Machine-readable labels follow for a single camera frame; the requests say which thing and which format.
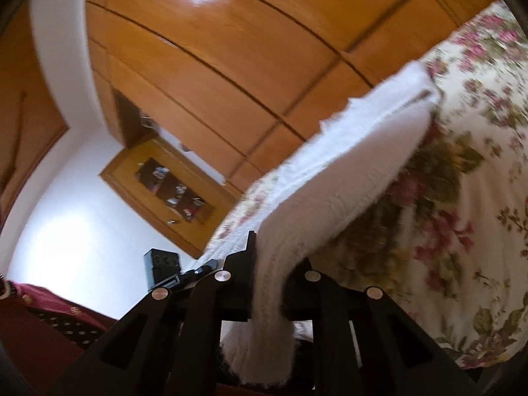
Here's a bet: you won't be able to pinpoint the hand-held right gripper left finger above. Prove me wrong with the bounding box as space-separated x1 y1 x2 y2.
47 231 258 396

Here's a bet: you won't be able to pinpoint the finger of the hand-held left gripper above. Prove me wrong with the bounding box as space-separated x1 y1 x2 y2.
185 258 219 286

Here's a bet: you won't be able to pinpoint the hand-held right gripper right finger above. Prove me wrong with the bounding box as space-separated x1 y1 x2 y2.
280 258 483 396

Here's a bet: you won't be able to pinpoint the white knit sweater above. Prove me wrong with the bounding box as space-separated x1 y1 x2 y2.
220 61 443 382

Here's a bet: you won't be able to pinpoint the small shelf knickknacks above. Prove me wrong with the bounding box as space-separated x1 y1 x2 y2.
138 161 207 224

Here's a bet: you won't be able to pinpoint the wooden shelf unit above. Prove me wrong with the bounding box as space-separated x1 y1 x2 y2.
99 88 244 258

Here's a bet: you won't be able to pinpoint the wooden door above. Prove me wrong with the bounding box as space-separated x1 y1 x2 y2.
0 0 71 232

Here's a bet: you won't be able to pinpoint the floral bedspread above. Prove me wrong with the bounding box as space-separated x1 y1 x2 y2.
202 0 528 370

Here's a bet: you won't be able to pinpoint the wooden wardrobe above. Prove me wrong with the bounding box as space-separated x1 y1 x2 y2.
84 0 512 192

